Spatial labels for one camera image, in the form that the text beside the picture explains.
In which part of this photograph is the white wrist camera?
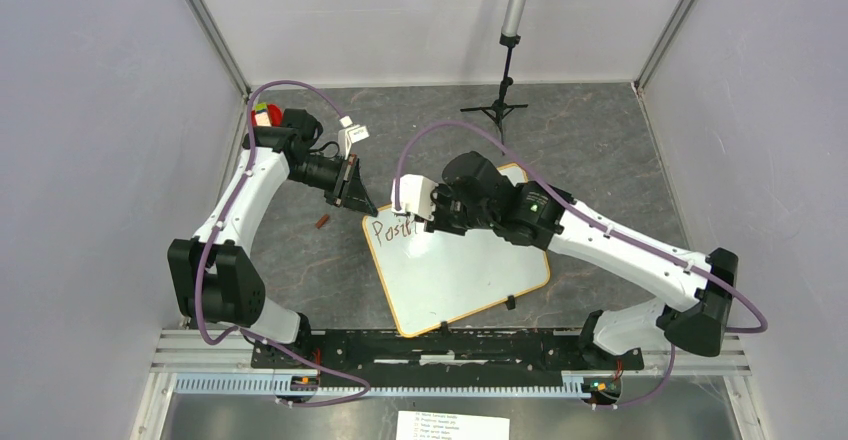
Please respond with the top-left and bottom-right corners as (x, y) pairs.
(391, 174), (438, 221)
(337, 116), (369, 157)

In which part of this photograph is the red toy with block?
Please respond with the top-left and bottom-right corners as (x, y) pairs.
(251, 103), (283, 127)

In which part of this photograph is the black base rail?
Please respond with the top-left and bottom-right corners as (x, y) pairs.
(290, 328), (644, 389)

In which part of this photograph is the grey metal pole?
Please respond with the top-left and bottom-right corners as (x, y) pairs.
(500, 0), (527, 47)

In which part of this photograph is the black tripod stand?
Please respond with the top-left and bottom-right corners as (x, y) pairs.
(460, 34), (528, 145)

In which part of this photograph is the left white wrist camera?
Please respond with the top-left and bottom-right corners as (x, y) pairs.
(337, 116), (369, 157)

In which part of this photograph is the yellow framed whiteboard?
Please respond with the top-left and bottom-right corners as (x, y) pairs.
(362, 205), (551, 338)

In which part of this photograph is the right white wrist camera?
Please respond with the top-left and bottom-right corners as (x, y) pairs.
(391, 174), (438, 221)

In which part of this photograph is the purple cable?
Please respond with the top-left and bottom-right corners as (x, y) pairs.
(393, 120), (770, 412)
(193, 80), (372, 409)

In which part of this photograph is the slotted cable duct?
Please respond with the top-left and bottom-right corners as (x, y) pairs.
(170, 373), (598, 399)

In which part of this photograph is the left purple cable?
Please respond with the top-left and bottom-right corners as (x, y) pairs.
(193, 80), (372, 409)

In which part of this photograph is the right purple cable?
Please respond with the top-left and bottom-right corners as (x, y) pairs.
(393, 120), (770, 412)

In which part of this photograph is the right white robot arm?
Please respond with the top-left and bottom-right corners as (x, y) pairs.
(403, 151), (739, 368)

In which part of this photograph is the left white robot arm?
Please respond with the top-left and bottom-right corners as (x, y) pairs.
(167, 103), (378, 368)

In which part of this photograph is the white paper sheet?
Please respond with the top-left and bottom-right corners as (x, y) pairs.
(395, 411), (511, 440)

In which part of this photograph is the red marker cap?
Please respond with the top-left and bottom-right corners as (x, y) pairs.
(315, 214), (330, 229)

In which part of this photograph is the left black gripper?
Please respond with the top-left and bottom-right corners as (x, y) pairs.
(286, 152), (378, 217)

